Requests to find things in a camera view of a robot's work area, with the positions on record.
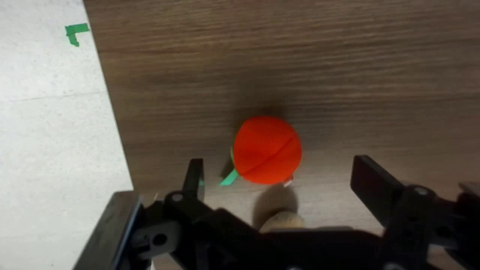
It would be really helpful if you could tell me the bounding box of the orange plush tomato toy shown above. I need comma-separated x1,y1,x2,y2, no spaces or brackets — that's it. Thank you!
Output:
221,115,304,187

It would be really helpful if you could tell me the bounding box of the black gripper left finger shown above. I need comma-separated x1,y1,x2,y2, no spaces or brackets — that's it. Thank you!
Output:
182,159,206,199

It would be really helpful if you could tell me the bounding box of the beige plush potato toy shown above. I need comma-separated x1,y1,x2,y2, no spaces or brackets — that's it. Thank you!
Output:
253,184,305,232

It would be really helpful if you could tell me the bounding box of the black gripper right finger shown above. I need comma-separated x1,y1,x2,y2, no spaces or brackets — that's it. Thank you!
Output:
350,154,407,226

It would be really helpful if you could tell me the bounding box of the green floor tape mark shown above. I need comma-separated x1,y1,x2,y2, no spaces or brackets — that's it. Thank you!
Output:
65,22,91,46

